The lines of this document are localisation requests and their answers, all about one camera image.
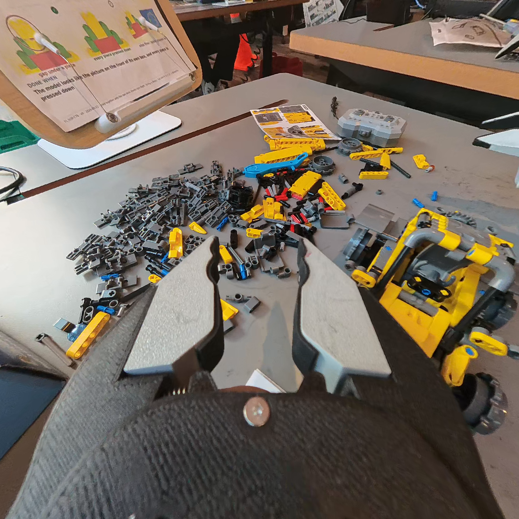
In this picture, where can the long yellow toy brick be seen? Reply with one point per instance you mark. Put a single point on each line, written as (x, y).
(87, 335)

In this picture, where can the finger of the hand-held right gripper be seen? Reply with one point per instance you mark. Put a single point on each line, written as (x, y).
(503, 143)
(504, 121)

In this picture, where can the blue curved toy panel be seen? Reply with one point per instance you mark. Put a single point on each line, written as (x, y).
(263, 169)

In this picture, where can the wooden background table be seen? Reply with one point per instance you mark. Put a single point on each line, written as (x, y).
(405, 53)

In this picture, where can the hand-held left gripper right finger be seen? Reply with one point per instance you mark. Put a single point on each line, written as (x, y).
(340, 324)

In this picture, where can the blue cardboard box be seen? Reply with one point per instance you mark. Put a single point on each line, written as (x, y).
(24, 405)

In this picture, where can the long thin yellow toy beam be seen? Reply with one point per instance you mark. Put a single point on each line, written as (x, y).
(377, 152)

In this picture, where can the pile of loose toy bricks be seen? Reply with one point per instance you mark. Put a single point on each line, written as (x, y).
(170, 211)

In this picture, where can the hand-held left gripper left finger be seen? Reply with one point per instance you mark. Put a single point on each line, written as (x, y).
(174, 324)

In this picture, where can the grey toy wheel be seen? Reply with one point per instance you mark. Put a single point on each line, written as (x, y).
(350, 146)

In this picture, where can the grey toy battery hub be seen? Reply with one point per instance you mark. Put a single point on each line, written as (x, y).
(371, 126)

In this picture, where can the clipboard with instruction sheet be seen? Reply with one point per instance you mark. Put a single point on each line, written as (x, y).
(81, 57)

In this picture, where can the green box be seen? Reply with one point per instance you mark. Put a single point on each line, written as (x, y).
(16, 138)

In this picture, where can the grey desk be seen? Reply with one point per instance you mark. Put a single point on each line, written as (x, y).
(81, 219)

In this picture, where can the short yellow toy beam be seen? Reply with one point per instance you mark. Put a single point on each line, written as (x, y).
(374, 173)

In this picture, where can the yellow toy brick vehicle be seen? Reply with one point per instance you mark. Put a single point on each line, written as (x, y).
(438, 276)

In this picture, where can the yellow striped leaflet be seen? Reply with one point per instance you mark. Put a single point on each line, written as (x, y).
(296, 122)

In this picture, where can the orange cone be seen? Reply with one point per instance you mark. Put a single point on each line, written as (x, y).
(243, 53)

